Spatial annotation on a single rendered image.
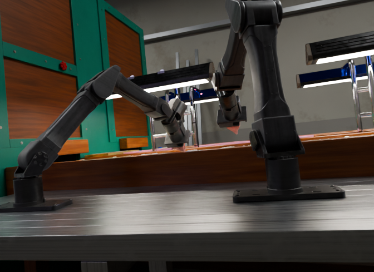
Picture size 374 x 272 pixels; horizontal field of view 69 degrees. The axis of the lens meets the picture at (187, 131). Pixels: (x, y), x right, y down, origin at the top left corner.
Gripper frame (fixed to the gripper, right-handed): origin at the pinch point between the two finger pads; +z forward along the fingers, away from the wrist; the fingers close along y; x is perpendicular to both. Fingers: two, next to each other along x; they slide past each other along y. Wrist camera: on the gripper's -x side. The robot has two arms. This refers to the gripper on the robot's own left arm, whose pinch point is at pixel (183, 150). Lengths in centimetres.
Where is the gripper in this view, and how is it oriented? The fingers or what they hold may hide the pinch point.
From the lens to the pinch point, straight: 117.1
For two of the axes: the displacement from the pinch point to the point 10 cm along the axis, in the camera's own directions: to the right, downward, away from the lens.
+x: -1.4, 7.5, -6.5
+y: -9.4, 1.0, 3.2
